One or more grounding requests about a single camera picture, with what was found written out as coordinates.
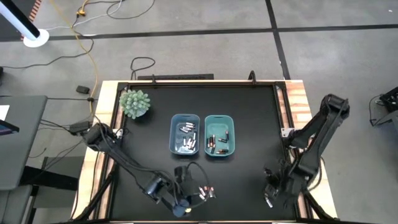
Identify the black flat bar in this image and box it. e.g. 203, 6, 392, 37
137, 73, 215, 81

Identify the green succulent in patterned pot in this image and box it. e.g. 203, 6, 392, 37
119, 89, 152, 120

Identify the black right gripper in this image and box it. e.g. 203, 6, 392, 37
263, 164, 304, 208

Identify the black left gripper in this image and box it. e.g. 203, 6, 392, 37
173, 166, 202, 203

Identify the black looped floor cable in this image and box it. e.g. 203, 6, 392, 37
129, 56, 156, 81

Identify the gray desk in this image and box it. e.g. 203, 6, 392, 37
0, 95, 49, 191

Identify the black frame strut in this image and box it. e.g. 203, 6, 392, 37
73, 149, 121, 222
298, 186, 335, 222

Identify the blue plastic bin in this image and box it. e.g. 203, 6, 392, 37
169, 113, 201, 156

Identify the black equipment stand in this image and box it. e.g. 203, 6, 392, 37
369, 86, 398, 127

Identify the yellow cable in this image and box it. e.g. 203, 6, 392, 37
49, 0, 100, 113

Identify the teal plastic bin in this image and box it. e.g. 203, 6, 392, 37
203, 114, 236, 157

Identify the black white pole with base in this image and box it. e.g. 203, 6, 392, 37
0, 0, 50, 49

